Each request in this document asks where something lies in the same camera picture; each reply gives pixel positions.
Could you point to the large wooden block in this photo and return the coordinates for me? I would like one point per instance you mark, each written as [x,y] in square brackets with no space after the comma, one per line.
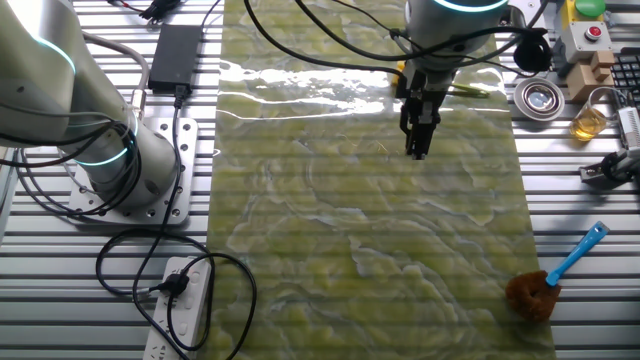
[581,82]

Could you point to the grey emergency stop box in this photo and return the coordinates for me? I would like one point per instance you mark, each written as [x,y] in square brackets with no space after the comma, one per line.
[585,42]

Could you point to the silver tape roll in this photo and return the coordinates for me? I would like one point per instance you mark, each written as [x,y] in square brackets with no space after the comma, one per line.
[539,98]

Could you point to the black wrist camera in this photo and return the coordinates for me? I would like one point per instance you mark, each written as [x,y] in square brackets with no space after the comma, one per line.
[532,52]

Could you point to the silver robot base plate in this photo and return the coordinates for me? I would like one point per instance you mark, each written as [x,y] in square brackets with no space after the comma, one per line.
[185,150]

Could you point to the black keyboard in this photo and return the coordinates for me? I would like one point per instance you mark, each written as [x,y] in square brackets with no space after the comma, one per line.
[627,72]

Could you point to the glass beaker with yellow liquid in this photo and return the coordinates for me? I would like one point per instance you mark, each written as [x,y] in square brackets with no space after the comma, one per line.
[587,125]

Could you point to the white power strip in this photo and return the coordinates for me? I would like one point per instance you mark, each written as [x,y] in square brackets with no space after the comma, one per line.
[192,310]

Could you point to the green marble pattern mat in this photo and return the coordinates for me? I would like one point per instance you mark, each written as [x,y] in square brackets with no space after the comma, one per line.
[350,225]

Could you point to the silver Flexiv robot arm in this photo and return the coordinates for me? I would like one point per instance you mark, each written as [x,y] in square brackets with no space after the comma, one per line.
[50,75]

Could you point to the black clamp tool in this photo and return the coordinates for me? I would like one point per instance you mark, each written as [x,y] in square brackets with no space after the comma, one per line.
[612,167]

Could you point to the black power adapter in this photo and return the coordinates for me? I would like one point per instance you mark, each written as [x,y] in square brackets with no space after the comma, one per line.
[175,57]

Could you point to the small wooden block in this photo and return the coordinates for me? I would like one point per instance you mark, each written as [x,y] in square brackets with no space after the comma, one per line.
[602,65]

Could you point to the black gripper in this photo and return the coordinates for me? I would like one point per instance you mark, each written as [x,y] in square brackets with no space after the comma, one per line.
[425,82]

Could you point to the yellow box green button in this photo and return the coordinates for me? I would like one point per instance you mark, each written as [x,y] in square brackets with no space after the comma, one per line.
[590,7]

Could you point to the silver depth camera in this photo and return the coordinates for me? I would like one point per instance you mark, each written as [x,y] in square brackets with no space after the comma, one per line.
[630,127]

